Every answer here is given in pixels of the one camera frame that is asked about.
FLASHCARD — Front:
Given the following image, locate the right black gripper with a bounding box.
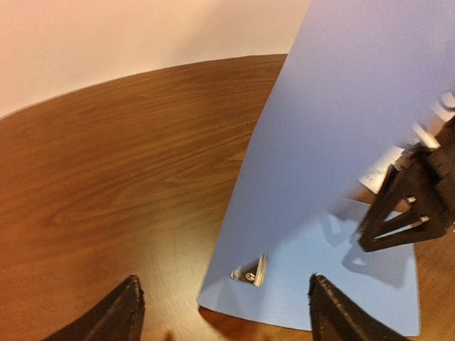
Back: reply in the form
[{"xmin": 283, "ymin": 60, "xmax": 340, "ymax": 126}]
[{"xmin": 358, "ymin": 119, "xmax": 454, "ymax": 252}]

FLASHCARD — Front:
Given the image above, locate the metal folder clip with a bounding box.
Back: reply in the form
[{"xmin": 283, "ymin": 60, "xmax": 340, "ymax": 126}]
[{"xmin": 230, "ymin": 251, "xmax": 268, "ymax": 288}]

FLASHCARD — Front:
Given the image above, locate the white paper sheet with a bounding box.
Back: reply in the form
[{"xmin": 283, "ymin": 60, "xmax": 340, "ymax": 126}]
[{"xmin": 359, "ymin": 146, "xmax": 405, "ymax": 195}]

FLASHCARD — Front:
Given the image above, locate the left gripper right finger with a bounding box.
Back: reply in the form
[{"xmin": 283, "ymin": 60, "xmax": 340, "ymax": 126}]
[{"xmin": 308, "ymin": 274, "xmax": 407, "ymax": 341}]

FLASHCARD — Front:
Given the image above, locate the blue folder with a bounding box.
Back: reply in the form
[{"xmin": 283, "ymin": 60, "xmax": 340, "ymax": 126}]
[{"xmin": 198, "ymin": 1, "xmax": 454, "ymax": 336}]

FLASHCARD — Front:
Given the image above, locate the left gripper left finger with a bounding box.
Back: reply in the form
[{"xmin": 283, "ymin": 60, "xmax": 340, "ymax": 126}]
[{"xmin": 46, "ymin": 275, "xmax": 145, "ymax": 340}]

